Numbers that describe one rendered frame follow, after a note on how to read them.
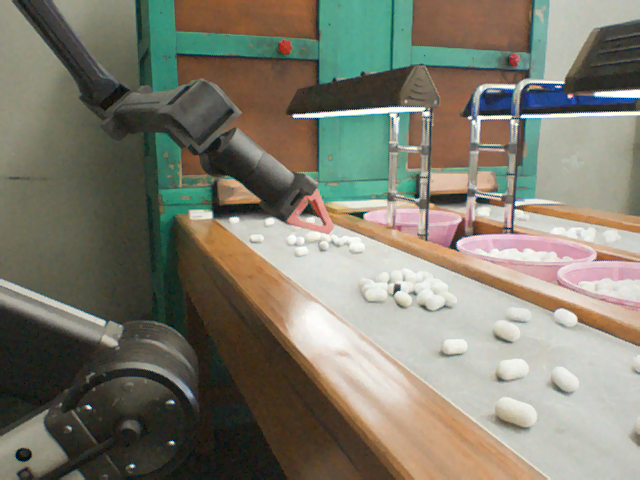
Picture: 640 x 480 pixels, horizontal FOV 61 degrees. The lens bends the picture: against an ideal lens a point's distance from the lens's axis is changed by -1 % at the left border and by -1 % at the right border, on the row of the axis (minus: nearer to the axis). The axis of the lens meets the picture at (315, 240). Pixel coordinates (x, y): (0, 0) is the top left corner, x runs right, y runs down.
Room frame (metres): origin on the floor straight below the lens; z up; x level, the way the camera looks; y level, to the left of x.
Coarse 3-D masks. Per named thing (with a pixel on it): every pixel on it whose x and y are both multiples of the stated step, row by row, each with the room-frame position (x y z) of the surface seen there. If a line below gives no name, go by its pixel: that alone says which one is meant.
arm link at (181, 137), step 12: (228, 120) 0.74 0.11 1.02; (168, 132) 0.72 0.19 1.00; (180, 132) 0.71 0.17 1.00; (216, 132) 0.73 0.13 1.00; (180, 144) 0.72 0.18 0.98; (192, 144) 0.71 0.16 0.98; (204, 144) 0.72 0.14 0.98; (204, 156) 0.80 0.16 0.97; (204, 168) 0.82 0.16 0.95; (216, 168) 0.78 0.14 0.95
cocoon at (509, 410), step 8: (504, 400) 0.46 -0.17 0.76; (512, 400) 0.46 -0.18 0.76; (496, 408) 0.46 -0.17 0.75; (504, 408) 0.46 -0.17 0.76; (512, 408) 0.45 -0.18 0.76; (520, 408) 0.45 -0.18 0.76; (528, 408) 0.45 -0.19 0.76; (504, 416) 0.45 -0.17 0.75; (512, 416) 0.45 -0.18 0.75; (520, 416) 0.44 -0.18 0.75; (528, 416) 0.44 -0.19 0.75; (520, 424) 0.44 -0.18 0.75; (528, 424) 0.44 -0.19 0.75
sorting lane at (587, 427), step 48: (336, 288) 0.89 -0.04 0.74; (480, 288) 0.89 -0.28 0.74; (384, 336) 0.67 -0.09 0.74; (432, 336) 0.67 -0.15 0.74; (480, 336) 0.67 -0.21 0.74; (528, 336) 0.67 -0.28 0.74; (576, 336) 0.67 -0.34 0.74; (432, 384) 0.54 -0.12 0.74; (480, 384) 0.53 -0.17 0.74; (528, 384) 0.53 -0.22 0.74; (624, 384) 0.53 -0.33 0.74; (528, 432) 0.44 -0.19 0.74; (576, 432) 0.44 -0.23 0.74; (624, 432) 0.44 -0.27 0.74
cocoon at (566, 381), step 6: (552, 372) 0.53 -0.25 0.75; (558, 372) 0.53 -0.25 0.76; (564, 372) 0.52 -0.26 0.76; (552, 378) 0.53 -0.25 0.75; (558, 378) 0.52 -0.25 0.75; (564, 378) 0.51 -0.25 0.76; (570, 378) 0.51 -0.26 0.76; (576, 378) 0.51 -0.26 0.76; (558, 384) 0.52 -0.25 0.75; (564, 384) 0.51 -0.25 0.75; (570, 384) 0.51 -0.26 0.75; (576, 384) 0.51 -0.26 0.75; (564, 390) 0.51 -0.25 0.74; (570, 390) 0.51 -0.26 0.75
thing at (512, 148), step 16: (528, 80) 1.31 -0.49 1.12; (544, 80) 1.33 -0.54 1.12; (560, 80) 1.35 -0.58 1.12; (480, 96) 1.44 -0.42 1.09; (512, 96) 1.31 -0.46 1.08; (512, 112) 1.31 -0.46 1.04; (512, 128) 1.30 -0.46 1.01; (480, 144) 1.42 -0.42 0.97; (512, 144) 1.30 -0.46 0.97; (512, 160) 1.30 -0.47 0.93; (512, 176) 1.30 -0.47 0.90; (480, 192) 1.41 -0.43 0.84; (512, 192) 1.30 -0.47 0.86; (512, 208) 1.30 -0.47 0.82; (512, 224) 1.30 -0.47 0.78
